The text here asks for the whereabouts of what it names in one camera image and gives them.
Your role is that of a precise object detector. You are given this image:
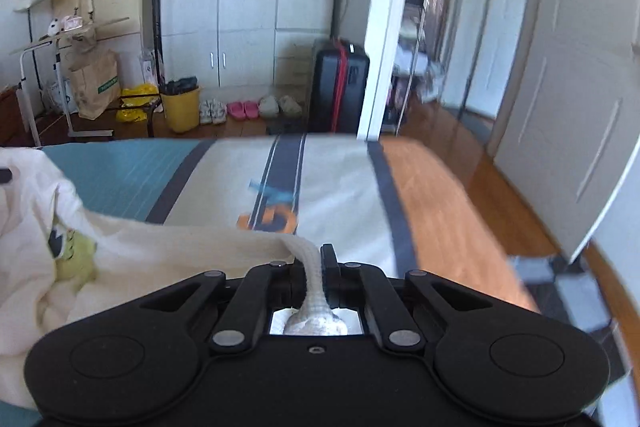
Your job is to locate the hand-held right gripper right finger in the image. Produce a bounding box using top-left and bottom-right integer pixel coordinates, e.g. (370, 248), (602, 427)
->
(320, 243), (531, 354)

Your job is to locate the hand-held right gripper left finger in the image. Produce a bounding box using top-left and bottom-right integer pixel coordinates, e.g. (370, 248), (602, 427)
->
(100, 259), (307, 354)

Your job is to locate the cream frog-print garment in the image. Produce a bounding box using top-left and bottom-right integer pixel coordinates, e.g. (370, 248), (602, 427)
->
(0, 147), (361, 410)

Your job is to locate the white rolling side table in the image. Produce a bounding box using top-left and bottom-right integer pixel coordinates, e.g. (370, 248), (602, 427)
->
(10, 17), (132, 146)

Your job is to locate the bed with blue striped sheet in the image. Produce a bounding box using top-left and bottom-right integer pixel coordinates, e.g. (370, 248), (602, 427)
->
(0, 134), (546, 427)

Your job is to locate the white plastic bag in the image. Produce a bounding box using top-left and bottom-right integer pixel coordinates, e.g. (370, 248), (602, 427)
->
(45, 77), (76, 112)

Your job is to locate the brown paper bag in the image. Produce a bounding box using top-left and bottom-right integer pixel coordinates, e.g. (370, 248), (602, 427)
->
(67, 49), (122, 120)

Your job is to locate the yellow plastic bag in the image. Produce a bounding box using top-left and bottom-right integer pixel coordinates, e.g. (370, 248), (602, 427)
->
(116, 83), (162, 124)

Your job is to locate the pink slippers pair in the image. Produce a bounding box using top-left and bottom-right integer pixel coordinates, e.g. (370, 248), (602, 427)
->
(227, 101), (259, 120)

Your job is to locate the white sneakers pair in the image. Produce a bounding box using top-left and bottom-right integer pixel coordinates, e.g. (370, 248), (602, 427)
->
(199, 99), (227, 125)

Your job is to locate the clear plastic package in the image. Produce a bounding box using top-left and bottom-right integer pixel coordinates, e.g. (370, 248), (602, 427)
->
(140, 49), (158, 80)

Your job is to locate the yellow trash bin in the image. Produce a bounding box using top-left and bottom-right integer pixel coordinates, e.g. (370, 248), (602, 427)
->
(160, 77), (201, 134)

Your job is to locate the cluttered hallway shelf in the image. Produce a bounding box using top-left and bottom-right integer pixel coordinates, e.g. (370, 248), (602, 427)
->
(392, 0), (453, 135)

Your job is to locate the grey floor mat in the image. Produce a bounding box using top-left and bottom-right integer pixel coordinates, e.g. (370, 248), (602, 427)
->
(507, 254), (621, 343)

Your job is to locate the white open door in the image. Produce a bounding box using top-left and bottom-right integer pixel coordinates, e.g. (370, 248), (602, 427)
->
(356, 0), (418, 142)

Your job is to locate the white hallway door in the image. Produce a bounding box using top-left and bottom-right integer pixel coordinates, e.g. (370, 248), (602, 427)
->
(462, 0), (506, 118)

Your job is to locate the beige panel door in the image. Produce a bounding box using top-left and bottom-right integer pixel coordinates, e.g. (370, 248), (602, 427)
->
(492, 0), (640, 265)

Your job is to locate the black suitcase with red strap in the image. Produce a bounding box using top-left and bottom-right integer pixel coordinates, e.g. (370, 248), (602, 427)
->
(309, 38), (371, 135)

